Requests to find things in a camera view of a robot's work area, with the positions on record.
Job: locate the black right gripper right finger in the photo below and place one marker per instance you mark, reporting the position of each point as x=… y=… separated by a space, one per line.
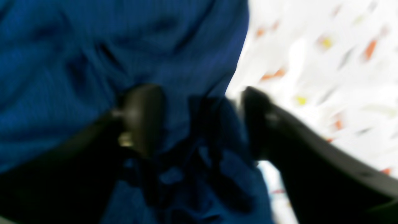
x=324 y=184

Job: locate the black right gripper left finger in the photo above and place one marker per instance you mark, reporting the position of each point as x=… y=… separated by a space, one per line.
x=72 y=183

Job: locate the navy blue t-shirt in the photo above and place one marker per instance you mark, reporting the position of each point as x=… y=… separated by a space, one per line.
x=67 y=63

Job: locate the terrazzo pattern table cloth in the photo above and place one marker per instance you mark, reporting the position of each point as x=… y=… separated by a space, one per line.
x=332 y=64

